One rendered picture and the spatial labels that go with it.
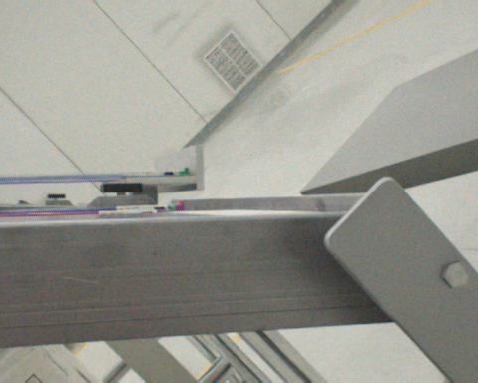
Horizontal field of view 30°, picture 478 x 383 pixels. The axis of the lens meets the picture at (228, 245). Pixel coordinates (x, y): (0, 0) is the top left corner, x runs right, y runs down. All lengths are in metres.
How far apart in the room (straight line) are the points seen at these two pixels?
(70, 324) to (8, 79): 8.18
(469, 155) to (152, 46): 7.88
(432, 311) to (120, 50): 8.32
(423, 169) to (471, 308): 0.59
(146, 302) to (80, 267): 0.04
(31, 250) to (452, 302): 0.21
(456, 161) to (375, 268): 0.56
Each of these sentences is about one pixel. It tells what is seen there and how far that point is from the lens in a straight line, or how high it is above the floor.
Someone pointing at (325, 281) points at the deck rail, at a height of 0.73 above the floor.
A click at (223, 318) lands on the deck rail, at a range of 0.47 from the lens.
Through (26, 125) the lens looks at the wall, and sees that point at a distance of 8.58.
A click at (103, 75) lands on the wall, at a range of 8.68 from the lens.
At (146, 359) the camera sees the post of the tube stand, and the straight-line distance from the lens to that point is 1.43.
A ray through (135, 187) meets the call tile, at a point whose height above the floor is 0.78.
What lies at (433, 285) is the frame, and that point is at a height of 0.70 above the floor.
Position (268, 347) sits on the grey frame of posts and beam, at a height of 0.50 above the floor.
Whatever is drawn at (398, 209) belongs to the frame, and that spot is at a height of 0.74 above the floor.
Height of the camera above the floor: 0.88
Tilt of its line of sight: 12 degrees down
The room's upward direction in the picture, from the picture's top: 44 degrees counter-clockwise
